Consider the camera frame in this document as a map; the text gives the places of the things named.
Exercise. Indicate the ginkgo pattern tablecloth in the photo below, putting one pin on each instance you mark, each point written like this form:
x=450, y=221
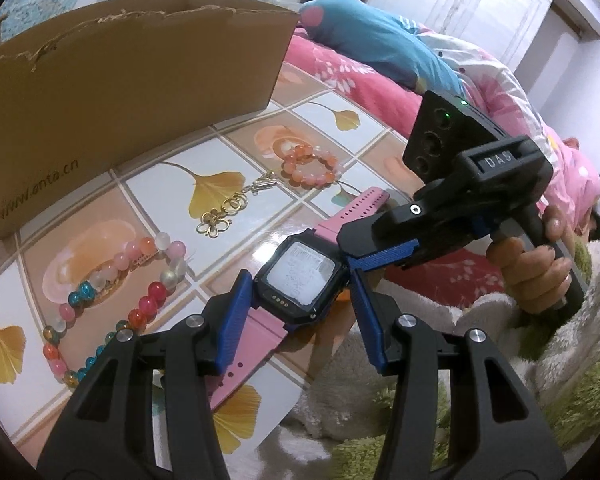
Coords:
x=57, y=270

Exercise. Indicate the brown cardboard box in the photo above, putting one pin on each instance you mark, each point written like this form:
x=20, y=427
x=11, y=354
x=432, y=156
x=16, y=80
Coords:
x=98, y=86

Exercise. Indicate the pink strap smart watch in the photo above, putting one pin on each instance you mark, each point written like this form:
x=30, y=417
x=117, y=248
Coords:
x=294, y=288

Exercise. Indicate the blue plush pillow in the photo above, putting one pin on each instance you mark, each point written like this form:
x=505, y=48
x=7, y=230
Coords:
x=386, y=42

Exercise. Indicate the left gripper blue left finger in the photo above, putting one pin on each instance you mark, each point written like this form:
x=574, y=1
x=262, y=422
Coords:
x=105, y=430

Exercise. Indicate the pink floral blanket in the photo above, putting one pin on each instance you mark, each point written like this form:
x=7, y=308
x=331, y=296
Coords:
x=491, y=88

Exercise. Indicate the person's right hand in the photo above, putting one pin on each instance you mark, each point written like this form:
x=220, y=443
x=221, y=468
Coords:
x=538, y=279

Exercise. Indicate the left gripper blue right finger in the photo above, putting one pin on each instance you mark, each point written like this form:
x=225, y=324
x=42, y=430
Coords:
x=497, y=429

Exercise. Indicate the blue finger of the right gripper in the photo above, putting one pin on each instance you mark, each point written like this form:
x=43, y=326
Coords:
x=366, y=236
x=378, y=260

